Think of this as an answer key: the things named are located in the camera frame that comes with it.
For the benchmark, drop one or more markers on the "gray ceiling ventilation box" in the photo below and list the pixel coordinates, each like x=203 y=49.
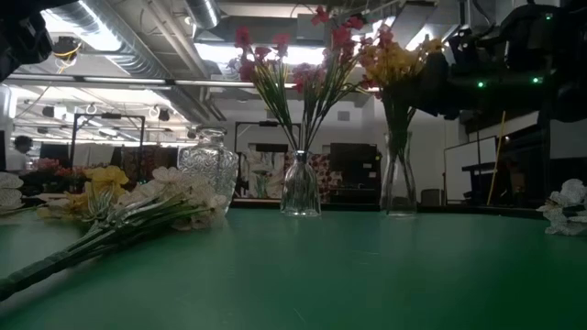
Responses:
x=307 y=32

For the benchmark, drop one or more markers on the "long ceiling light strip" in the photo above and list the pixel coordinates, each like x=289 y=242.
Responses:
x=124 y=80

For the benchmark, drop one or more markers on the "tall smooth glass vase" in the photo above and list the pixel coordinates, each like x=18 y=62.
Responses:
x=398 y=183

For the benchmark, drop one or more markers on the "pink background flowers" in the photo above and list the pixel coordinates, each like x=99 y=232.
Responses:
x=46 y=164

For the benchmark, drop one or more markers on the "black cabinet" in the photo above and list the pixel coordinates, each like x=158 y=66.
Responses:
x=355 y=174

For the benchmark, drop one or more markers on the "person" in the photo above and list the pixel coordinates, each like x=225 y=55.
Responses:
x=20 y=144

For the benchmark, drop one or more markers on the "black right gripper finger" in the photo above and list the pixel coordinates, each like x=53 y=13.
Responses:
x=435 y=87

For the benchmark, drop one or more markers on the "black background rig frame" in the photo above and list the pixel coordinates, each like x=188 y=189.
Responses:
x=268 y=123
x=110 y=116

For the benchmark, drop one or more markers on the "red artificial flower stem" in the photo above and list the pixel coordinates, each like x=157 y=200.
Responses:
x=341 y=34
x=302 y=73
x=242 y=36

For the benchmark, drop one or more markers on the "dark patterned hanging cloth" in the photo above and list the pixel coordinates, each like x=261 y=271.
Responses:
x=151 y=158

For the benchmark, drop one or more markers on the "small gray bin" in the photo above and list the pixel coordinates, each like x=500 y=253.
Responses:
x=431 y=197

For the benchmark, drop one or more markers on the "white artificial flower stem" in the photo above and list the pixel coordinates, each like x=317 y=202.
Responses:
x=568 y=192
x=9 y=181
x=174 y=176

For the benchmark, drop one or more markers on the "pale floral hanging cloth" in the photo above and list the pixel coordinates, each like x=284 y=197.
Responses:
x=263 y=174

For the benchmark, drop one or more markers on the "yellow artificial flower stem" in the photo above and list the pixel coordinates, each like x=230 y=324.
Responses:
x=107 y=176
x=426 y=48
x=385 y=64

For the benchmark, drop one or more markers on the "small ribbed glass vase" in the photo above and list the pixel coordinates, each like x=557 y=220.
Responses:
x=300 y=192

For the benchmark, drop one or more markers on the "wide cut-crystal glass vase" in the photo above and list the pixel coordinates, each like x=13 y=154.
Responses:
x=211 y=156

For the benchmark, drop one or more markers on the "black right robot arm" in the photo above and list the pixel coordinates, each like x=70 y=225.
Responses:
x=527 y=32

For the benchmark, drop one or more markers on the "square wall vent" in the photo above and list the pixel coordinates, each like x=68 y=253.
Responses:
x=343 y=116

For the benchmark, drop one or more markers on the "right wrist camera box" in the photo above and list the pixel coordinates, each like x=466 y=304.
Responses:
x=463 y=48

